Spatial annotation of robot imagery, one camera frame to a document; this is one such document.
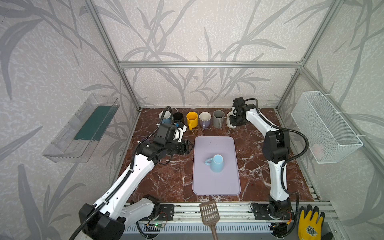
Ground white faceted mug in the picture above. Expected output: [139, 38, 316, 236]
[227, 111, 237, 129]

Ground grey mug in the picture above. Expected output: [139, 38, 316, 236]
[213, 110, 225, 129]

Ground yellow mug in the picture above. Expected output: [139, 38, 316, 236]
[186, 112, 199, 131]

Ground teal patterned mug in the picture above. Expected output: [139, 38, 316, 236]
[159, 111, 172, 124]

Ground black mug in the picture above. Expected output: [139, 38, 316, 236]
[173, 112, 184, 124]

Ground purple mug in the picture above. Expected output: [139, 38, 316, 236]
[199, 112, 212, 129]

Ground light blue mug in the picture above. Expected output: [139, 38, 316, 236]
[205, 155, 224, 173]

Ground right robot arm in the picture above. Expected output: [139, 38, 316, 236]
[230, 97, 309, 219]

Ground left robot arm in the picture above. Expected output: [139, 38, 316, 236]
[70, 121, 194, 240]

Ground lavender tray mat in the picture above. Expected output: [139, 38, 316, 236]
[193, 136, 241, 196]

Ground brown slotted spatula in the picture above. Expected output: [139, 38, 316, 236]
[199, 200, 220, 240]

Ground clear plastic shelf bin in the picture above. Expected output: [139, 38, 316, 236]
[42, 94, 120, 163]

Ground yellow work glove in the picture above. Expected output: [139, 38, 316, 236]
[298, 205, 325, 240]

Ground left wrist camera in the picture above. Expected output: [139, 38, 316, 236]
[171, 122, 187, 143]

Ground white wire basket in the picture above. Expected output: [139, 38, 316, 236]
[291, 91, 364, 164]

